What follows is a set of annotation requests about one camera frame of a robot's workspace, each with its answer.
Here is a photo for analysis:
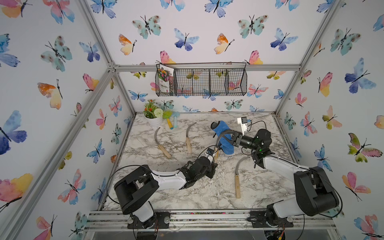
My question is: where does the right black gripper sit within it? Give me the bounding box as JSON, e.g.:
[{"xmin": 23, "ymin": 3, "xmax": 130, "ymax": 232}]
[{"xmin": 222, "ymin": 131, "xmax": 262, "ymax": 154}]

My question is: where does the sickle wooden handle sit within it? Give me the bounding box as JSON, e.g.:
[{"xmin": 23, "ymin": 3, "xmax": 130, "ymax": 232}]
[
  {"xmin": 235, "ymin": 157, "xmax": 250, "ymax": 199},
  {"xmin": 215, "ymin": 130, "xmax": 236, "ymax": 161},
  {"xmin": 186, "ymin": 122, "xmax": 196, "ymax": 155},
  {"xmin": 154, "ymin": 127, "xmax": 172, "ymax": 159}
]

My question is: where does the blue rag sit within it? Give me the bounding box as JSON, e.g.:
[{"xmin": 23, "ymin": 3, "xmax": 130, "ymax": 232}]
[{"xmin": 211, "ymin": 121, "xmax": 235, "ymax": 155}]

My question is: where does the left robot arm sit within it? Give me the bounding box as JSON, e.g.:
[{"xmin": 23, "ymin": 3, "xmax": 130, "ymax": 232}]
[{"xmin": 114, "ymin": 156, "xmax": 218, "ymax": 223}]

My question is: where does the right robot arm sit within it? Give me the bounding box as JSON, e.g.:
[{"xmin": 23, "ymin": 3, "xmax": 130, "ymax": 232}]
[{"xmin": 223, "ymin": 129, "xmax": 341, "ymax": 220}]

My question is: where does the light blue toy tool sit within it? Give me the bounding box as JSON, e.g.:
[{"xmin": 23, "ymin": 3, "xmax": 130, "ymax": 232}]
[{"xmin": 172, "ymin": 112, "xmax": 180, "ymax": 128}]

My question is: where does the green yellow toy brush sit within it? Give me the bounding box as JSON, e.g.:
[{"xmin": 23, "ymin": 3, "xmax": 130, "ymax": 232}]
[{"xmin": 163, "ymin": 111, "xmax": 174, "ymax": 130}]

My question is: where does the potted artificial plant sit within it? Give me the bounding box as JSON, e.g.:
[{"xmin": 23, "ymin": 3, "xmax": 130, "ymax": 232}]
[{"xmin": 144, "ymin": 100, "xmax": 164, "ymax": 129}]

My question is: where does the colourful booklet in basket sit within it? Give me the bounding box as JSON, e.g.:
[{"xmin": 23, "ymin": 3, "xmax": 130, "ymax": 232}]
[{"xmin": 157, "ymin": 64, "xmax": 175, "ymax": 94}]

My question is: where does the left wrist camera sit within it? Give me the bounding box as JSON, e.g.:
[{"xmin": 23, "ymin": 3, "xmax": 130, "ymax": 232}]
[{"xmin": 205, "ymin": 148, "xmax": 216, "ymax": 164}]

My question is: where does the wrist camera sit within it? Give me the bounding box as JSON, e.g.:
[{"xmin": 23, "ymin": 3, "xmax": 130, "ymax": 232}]
[
  {"xmin": 237, "ymin": 117, "xmax": 252, "ymax": 136},
  {"xmin": 205, "ymin": 148, "xmax": 216, "ymax": 164}
]

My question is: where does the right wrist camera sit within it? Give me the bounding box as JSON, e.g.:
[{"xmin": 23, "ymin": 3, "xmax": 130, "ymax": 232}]
[{"xmin": 237, "ymin": 117, "xmax": 252, "ymax": 136}]

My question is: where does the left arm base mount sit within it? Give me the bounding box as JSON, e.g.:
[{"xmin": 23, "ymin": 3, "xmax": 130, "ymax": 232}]
[{"xmin": 127, "ymin": 205, "xmax": 171, "ymax": 230}]

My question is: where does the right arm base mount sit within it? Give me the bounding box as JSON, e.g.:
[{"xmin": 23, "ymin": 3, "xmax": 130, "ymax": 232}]
[{"xmin": 247, "ymin": 204, "xmax": 294, "ymax": 228}]

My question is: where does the black wire basket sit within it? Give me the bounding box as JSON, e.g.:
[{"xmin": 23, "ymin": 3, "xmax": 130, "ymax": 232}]
[{"xmin": 155, "ymin": 62, "xmax": 248, "ymax": 97}]

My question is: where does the aluminium front rail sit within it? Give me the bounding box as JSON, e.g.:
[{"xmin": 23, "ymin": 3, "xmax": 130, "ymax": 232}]
[{"xmin": 85, "ymin": 209, "xmax": 336, "ymax": 232}]

